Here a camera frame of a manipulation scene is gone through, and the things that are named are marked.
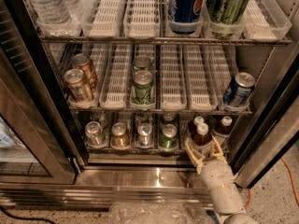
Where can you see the green can front middle shelf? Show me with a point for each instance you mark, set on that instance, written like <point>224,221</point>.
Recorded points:
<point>143,90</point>

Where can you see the clear water bottle red label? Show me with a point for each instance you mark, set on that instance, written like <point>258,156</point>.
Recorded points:
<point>51,11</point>

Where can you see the glass fridge door left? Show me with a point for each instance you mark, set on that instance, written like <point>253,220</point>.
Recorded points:
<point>26,105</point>

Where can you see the clear plastic wrap bundle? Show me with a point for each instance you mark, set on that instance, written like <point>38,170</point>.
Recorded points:
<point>158,213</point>

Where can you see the green can rear middle shelf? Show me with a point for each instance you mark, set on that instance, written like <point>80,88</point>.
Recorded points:
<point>141,63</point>

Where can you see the gold can front middle shelf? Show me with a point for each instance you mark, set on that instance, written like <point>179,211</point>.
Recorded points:
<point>76,81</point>

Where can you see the gold can shelf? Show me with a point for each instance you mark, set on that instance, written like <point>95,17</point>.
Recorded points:
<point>85,64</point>
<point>120,135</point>
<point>76,81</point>

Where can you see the green can shelf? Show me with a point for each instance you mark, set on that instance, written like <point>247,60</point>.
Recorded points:
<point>225,16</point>
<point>168,136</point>
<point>141,63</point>
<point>143,90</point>

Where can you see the gold can rear middle shelf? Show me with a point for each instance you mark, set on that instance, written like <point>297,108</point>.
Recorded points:
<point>85,64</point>

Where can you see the blue Pepsi can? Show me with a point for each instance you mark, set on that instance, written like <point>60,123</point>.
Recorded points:
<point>183,15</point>

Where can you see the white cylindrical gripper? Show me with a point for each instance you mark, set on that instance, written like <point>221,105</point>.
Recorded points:
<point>216,173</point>

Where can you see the silver green can bottom left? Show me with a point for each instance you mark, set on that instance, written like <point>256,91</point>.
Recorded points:
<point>94,133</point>

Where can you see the brown bottle behind left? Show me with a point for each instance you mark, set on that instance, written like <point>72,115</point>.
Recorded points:
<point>192,125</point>

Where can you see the open fridge door right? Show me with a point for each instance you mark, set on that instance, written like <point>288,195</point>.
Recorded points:
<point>261,139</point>

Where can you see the green can bottom shelf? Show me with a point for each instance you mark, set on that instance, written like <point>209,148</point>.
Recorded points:
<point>168,136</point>

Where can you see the stainless steel fridge cabinet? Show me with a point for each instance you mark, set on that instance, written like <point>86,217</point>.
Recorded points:
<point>191,74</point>

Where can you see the green can top shelf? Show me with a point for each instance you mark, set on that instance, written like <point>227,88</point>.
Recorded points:
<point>225,16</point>

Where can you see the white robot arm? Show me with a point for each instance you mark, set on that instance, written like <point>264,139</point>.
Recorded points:
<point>241,217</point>

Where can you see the silver can bottom shelf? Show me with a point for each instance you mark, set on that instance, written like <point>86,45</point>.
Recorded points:
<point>144,134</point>

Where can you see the brown bottle white cap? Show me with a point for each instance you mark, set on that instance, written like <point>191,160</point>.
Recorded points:
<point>222,129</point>
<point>202,139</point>

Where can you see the blue can middle shelf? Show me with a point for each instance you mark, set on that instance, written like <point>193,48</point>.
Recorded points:
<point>239,89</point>

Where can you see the gold can bottom shelf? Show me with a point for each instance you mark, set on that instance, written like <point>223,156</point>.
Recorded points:
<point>120,135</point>

